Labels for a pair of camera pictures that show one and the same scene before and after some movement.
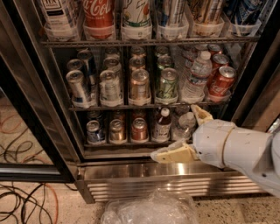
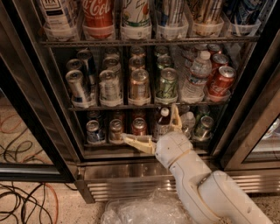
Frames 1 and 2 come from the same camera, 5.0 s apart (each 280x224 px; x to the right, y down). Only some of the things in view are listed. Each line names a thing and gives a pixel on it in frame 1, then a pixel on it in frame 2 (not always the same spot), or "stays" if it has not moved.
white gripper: (210, 142) -> (170, 149)
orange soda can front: (140, 86) stays
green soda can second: (164, 61) stays
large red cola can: (98, 21) stays
